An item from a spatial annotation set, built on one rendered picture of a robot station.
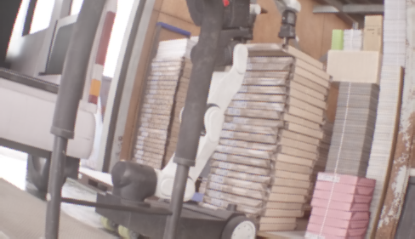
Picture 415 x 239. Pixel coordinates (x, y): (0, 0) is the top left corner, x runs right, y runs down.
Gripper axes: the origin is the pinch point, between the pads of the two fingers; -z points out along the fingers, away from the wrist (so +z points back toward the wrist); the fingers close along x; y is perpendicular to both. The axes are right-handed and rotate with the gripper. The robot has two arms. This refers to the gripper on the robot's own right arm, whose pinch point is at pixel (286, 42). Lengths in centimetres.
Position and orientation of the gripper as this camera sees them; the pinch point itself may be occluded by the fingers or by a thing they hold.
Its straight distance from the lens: 282.2
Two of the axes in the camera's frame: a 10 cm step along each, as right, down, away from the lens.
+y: -7.4, -2.2, -6.4
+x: -6.4, -0.4, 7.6
